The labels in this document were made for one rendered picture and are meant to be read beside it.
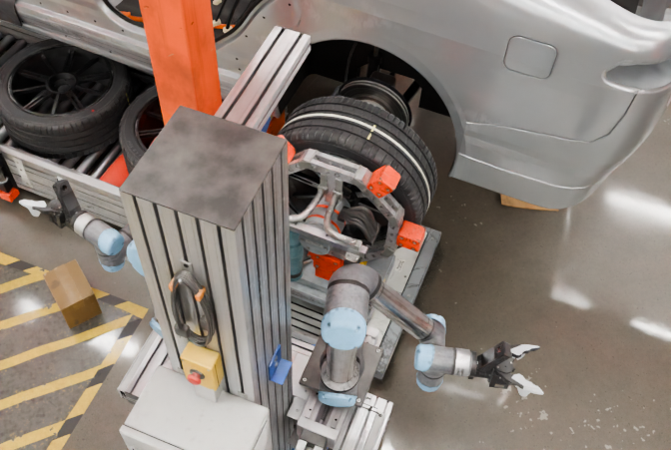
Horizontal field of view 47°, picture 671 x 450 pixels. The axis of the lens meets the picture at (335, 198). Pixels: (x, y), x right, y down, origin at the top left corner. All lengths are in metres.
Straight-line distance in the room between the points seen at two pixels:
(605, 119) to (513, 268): 1.31
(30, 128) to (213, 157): 2.40
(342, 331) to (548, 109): 1.23
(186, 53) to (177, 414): 1.12
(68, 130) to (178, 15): 1.53
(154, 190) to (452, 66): 1.54
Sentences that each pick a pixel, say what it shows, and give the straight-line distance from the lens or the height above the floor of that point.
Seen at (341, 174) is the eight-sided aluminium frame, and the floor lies 1.12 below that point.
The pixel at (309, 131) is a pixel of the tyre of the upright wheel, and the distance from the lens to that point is 2.79.
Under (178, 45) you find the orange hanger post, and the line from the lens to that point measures 2.53.
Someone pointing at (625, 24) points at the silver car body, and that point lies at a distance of 2.65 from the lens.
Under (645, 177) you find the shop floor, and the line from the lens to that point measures 4.54.
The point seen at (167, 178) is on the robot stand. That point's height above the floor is 2.03.
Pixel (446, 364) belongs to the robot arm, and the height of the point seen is 1.24.
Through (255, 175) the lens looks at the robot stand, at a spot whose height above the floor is 2.03.
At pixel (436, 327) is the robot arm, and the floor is 1.17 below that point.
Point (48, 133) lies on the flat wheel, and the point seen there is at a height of 0.47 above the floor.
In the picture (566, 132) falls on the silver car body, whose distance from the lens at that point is 2.89.
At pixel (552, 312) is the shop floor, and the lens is 3.85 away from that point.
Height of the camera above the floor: 3.20
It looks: 52 degrees down
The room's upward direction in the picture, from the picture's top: 3 degrees clockwise
